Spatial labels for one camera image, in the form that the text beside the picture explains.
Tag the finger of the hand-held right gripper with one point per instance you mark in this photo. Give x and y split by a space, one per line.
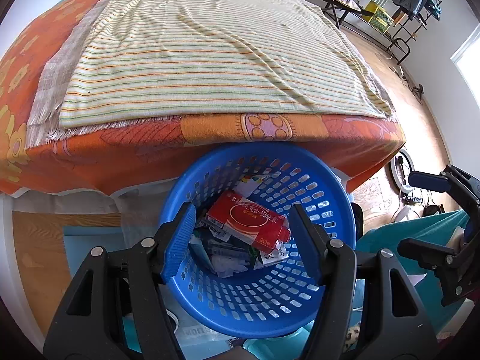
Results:
427 182
431 251

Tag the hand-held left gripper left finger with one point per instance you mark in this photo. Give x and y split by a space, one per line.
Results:
180 243

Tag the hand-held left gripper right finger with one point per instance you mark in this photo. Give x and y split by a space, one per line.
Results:
305 247

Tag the green and white carton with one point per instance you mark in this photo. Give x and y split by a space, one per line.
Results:
272 258

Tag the white plastic bag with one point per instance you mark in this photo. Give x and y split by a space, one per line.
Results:
228 266

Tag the red packet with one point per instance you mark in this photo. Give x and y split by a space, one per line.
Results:
247 221

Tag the blue plastic basket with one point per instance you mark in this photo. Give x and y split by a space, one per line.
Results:
255 307

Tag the colourful candy wrapper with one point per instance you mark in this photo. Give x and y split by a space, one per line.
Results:
255 182

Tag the person's teal trousers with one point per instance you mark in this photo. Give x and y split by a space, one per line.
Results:
397 228

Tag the light blue plastic storage box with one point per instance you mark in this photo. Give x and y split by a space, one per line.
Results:
93 238

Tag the orange floral bed sheet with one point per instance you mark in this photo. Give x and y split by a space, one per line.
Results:
150 146

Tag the window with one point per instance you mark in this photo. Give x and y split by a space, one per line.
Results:
470 63

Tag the black clothes drying rack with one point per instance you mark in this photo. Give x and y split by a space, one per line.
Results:
398 42

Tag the yellow crate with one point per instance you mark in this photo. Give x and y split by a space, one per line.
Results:
378 17

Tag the teal cloth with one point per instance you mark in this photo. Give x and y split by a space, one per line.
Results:
433 7

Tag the striped yellow blanket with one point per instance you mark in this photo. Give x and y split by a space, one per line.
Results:
210 63

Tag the beige fringed mat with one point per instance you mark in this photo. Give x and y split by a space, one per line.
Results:
56 82

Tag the white bed frame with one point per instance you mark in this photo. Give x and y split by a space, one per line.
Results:
15 270

